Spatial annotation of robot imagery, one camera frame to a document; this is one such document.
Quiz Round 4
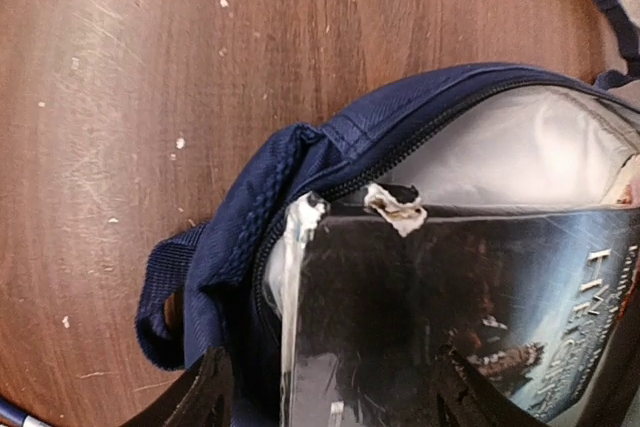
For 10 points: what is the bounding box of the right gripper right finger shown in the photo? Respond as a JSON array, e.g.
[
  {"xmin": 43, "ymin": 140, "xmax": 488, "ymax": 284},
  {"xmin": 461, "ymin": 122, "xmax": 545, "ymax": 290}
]
[{"xmin": 434, "ymin": 344, "xmax": 540, "ymax": 427}]

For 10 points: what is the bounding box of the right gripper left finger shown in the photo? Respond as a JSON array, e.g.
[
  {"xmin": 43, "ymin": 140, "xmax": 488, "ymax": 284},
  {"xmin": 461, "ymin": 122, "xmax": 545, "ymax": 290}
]
[{"xmin": 124, "ymin": 348, "xmax": 233, "ymax": 427}]

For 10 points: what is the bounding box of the blue Wuthering Heights book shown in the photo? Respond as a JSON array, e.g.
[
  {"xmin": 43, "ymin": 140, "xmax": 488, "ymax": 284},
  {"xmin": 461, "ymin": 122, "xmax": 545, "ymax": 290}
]
[{"xmin": 279, "ymin": 185, "xmax": 639, "ymax": 426}]

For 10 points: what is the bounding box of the navy blue student backpack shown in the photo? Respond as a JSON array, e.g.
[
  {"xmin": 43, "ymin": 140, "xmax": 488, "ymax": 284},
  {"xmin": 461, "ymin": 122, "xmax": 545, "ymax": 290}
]
[{"xmin": 135, "ymin": 0, "xmax": 639, "ymax": 426}]

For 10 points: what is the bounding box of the blue capped white marker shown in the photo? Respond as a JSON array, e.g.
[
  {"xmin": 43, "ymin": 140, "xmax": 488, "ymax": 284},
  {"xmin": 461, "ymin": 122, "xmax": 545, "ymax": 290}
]
[{"xmin": 0, "ymin": 399, "xmax": 41, "ymax": 427}]

